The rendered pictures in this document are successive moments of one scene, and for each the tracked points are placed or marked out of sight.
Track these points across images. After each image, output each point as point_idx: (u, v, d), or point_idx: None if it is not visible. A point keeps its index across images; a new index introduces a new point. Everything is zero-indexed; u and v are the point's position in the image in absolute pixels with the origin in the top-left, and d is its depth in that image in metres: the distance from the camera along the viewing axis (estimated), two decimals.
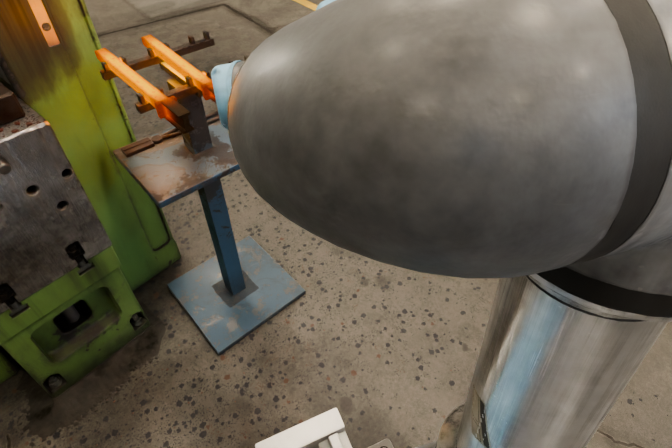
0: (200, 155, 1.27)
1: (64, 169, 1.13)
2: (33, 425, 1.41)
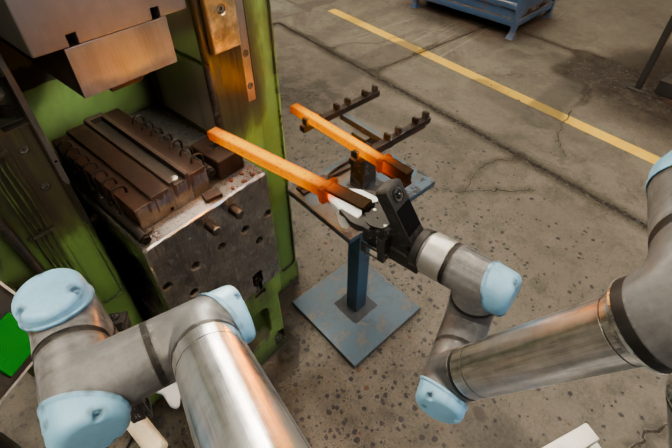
0: None
1: None
2: None
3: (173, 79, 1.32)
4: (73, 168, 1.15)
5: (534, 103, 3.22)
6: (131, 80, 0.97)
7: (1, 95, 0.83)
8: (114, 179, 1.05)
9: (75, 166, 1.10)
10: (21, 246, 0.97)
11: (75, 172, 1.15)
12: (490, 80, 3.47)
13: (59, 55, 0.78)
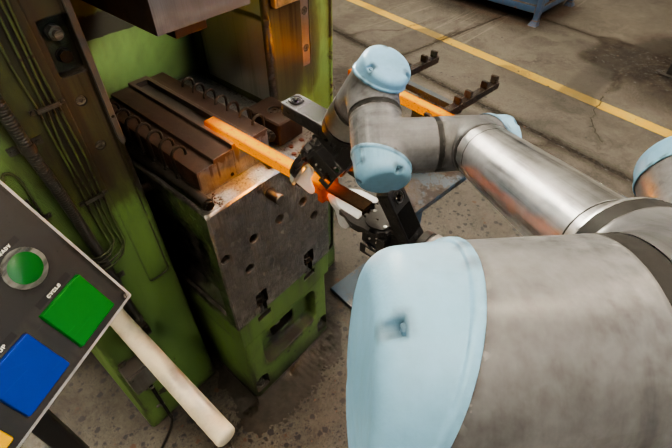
0: None
1: None
2: (245, 422, 1.48)
3: (222, 41, 1.22)
4: (121, 131, 1.05)
5: (564, 89, 3.13)
6: (195, 27, 0.88)
7: (61, 34, 0.74)
8: (171, 140, 0.96)
9: (126, 128, 1.01)
10: (74, 210, 0.87)
11: (123, 136, 1.06)
12: (517, 66, 3.38)
13: None
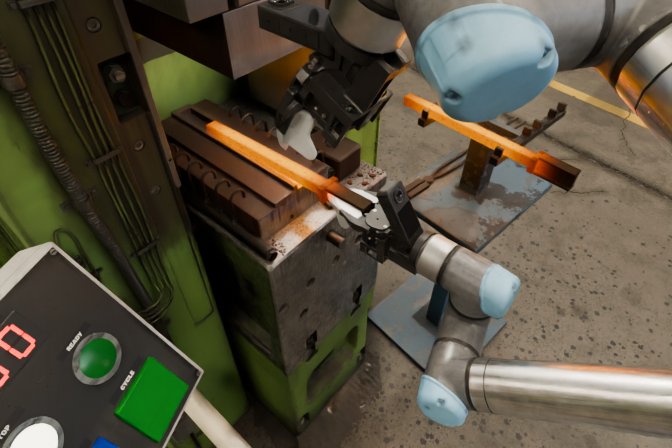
0: (481, 197, 1.26)
1: None
2: None
3: (269, 66, 1.14)
4: None
5: (591, 99, 3.04)
6: None
7: (123, 76, 0.66)
8: (228, 181, 0.87)
9: (175, 166, 0.93)
10: (126, 263, 0.79)
11: None
12: None
13: (208, 23, 0.60)
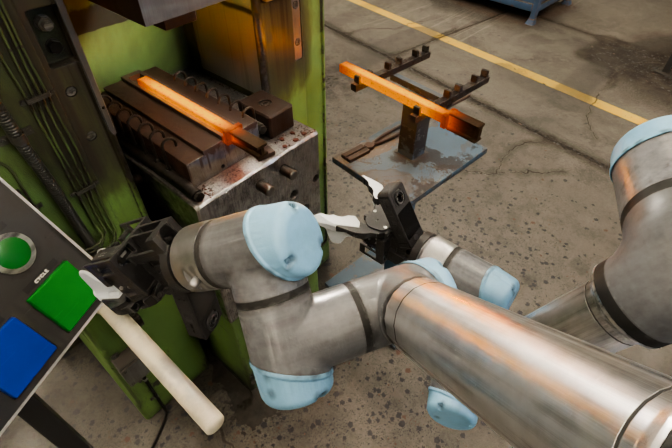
0: (417, 161, 1.35)
1: (315, 174, 1.22)
2: (239, 415, 1.49)
3: (214, 36, 1.23)
4: (113, 124, 1.06)
5: (560, 86, 3.13)
6: (185, 19, 0.89)
7: (50, 25, 0.75)
8: (162, 132, 0.96)
9: (118, 120, 1.02)
10: (65, 201, 0.88)
11: (115, 129, 1.07)
12: (513, 64, 3.39)
13: None
